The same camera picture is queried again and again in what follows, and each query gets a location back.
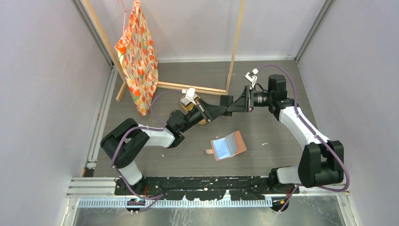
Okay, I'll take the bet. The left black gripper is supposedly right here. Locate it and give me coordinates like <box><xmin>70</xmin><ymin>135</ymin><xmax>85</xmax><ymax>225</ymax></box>
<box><xmin>180</xmin><ymin>98</ymin><xmax>227</xmax><ymax>133</ymax></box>

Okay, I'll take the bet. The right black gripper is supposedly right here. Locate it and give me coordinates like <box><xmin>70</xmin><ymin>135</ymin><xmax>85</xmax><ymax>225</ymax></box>
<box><xmin>227</xmin><ymin>86</ymin><xmax>273</xmax><ymax>113</ymax></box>

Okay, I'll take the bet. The orange oval tray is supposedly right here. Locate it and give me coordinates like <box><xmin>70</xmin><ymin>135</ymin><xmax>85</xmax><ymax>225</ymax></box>
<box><xmin>180</xmin><ymin>96</ymin><xmax>209</xmax><ymax>125</ymax></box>

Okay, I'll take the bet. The brown leather card holder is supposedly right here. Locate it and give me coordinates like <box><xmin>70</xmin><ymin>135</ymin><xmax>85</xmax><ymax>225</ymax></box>
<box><xmin>206</xmin><ymin>131</ymin><xmax>247</xmax><ymax>161</ymax></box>

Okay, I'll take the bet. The stack of credit cards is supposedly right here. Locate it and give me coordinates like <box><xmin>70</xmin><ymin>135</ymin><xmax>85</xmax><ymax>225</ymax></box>
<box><xmin>180</xmin><ymin>96</ymin><xmax>195</xmax><ymax>110</ymax></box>

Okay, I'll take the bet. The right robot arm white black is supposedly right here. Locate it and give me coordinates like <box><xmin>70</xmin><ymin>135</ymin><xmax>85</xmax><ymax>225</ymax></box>
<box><xmin>220</xmin><ymin>74</ymin><xmax>344</xmax><ymax>193</ymax></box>

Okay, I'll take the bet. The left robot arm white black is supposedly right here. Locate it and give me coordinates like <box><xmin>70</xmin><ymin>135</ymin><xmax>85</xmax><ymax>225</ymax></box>
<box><xmin>100</xmin><ymin>95</ymin><xmax>233</xmax><ymax>195</ymax></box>

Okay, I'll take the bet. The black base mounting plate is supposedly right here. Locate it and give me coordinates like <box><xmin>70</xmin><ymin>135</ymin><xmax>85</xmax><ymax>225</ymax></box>
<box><xmin>114</xmin><ymin>176</ymin><xmax>299</xmax><ymax>201</ymax></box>

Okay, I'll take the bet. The orange floral fabric bag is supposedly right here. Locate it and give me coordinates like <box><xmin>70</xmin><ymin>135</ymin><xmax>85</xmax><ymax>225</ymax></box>
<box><xmin>114</xmin><ymin>0</ymin><xmax>159</xmax><ymax>116</ymax></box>

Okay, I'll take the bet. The pink clothes hanger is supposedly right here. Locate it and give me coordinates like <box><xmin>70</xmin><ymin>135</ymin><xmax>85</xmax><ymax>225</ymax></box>
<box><xmin>117</xmin><ymin>0</ymin><xmax>134</xmax><ymax>33</ymax></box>

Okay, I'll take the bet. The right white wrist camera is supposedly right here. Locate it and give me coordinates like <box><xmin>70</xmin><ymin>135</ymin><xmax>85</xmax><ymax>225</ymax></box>
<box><xmin>245</xmin><ymin>68</ymin><xmax>259</xmax><ymax>89</ymax></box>

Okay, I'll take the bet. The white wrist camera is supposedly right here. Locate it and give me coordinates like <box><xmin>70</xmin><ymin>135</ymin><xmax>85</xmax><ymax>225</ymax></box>
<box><xmin>182</xmin><ymin>87</ymin><xmax>197</xmax><ymax>105</ymax></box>
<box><xmin>245</xmin><ymin>68</ymin><xmax>259</xmax><ymax>89</ymax></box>

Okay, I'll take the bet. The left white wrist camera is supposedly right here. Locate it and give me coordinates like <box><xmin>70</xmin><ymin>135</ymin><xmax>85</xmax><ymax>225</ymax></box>
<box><xmin>182</xmin><ymin>87</ymin><xmax>197</xmax><ymax>105</ymax></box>

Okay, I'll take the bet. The wooden clothes rack frame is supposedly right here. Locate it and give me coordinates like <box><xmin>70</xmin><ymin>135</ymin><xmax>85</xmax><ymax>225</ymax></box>
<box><xmin>81</xmin><ymin>0</ymin><xmax>246</xmax><ymax>102</ymax></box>

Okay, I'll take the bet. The aluminium rail frame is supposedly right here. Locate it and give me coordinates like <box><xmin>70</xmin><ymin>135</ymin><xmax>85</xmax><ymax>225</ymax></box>
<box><xmin>66</xmin><ymin>176</ymin><xmax>350</xmax><ymax>210</ymax></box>

